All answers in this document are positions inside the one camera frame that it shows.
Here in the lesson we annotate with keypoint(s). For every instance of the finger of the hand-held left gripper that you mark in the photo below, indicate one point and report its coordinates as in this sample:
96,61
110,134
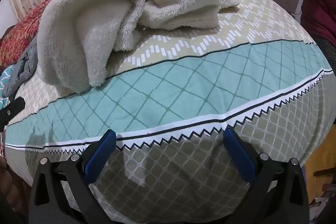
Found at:
11,109

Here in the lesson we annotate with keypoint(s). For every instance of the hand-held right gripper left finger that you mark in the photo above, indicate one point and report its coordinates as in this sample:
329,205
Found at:
101,153

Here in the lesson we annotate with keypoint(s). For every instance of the red floral quilt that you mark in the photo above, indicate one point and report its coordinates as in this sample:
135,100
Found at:
26,27

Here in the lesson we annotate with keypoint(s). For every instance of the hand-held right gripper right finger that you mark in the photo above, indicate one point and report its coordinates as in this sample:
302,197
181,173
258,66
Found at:
239,157

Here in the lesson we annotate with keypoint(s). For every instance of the zigzag patterned bed sheet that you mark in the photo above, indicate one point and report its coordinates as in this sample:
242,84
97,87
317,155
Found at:
183,82

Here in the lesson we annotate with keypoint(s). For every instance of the teal patterned cloth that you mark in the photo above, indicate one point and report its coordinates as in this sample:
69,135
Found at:
6,74

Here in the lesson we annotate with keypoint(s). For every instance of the grey jacket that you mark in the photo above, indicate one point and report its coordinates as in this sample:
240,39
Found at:
23,66

